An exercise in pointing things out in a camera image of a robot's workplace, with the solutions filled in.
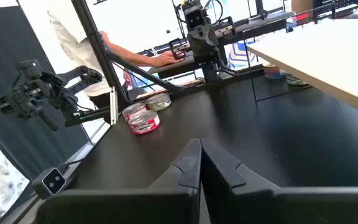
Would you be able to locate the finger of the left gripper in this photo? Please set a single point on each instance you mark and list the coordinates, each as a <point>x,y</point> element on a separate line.
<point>227,27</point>
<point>177,49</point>

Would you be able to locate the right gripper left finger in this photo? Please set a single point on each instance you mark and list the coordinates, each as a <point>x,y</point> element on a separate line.
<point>166,202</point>

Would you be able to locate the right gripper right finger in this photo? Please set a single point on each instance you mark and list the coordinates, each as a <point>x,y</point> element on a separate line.
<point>259,205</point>

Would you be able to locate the green label can silver lid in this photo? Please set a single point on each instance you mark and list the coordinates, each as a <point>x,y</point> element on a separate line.
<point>158,101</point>

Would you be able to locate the blue label can gold lid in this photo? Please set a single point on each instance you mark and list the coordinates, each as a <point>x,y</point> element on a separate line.
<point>272,71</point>

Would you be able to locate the red label seafood can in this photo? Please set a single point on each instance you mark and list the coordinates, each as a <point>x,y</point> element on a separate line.
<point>134,109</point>
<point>144,122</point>

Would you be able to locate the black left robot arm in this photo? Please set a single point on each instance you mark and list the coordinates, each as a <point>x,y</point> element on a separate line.
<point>210,73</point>

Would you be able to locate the black background robot arm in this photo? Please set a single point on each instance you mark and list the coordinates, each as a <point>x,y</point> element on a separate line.
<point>26,93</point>

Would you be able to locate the wooden shelf black legs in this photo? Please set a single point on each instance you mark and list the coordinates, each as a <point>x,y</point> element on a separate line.
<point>322,53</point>

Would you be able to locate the person's hand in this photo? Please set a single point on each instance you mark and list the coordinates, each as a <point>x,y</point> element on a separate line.
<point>166,58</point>

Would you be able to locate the blue white striped cloth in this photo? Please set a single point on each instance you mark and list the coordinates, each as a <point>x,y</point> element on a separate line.
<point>239,56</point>

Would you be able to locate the grey desk panel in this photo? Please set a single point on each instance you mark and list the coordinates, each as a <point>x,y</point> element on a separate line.
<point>259,22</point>

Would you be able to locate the black table mat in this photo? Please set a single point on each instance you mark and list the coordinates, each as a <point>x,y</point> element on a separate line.
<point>259,140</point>

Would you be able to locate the green label can gold lid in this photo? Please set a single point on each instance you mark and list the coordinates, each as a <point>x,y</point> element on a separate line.
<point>294,80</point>

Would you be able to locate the person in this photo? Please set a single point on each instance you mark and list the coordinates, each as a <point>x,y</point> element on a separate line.
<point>73,46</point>

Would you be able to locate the dark grey partition panel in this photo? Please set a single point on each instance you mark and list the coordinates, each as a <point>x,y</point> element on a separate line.
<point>11,62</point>

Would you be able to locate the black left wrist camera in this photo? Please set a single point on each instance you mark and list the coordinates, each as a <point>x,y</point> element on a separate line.
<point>194,19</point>

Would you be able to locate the small black depth camera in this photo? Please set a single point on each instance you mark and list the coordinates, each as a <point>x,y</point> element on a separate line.
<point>50,182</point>

